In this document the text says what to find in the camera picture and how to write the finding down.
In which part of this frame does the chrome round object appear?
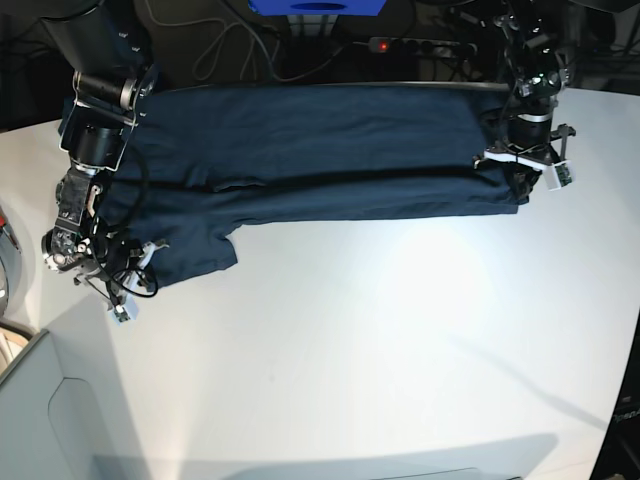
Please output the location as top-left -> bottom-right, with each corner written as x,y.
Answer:
1,211 -> 22,317

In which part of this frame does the black power strip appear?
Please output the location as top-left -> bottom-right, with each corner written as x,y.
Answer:
365,37 -> 478,60

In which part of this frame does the blue plastic box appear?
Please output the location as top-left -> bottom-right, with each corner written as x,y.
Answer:
248,0 -> 386,16

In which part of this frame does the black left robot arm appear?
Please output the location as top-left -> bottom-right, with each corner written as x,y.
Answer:
474,1 -> 576,201

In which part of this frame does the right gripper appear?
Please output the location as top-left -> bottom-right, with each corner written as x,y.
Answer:
41,228 -> 145,300

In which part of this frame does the dark blue T-shirt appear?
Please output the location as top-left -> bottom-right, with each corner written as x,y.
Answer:
103,86 -> 525,286

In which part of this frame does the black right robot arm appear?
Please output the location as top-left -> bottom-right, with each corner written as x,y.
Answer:
42,1 -> 159,308

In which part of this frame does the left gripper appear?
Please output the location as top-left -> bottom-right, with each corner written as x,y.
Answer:
503,113 -> 575,203

